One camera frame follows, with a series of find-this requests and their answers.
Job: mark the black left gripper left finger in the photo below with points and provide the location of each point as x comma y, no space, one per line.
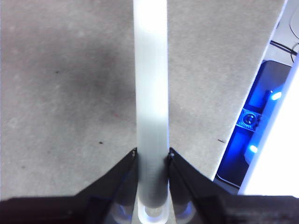
58,210

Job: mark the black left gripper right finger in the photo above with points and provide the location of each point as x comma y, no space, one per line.
233,210

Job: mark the white frame bar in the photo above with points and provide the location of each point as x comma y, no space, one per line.
275,140

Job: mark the dark camera unit blue lights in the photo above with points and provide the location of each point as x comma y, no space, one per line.
257,88

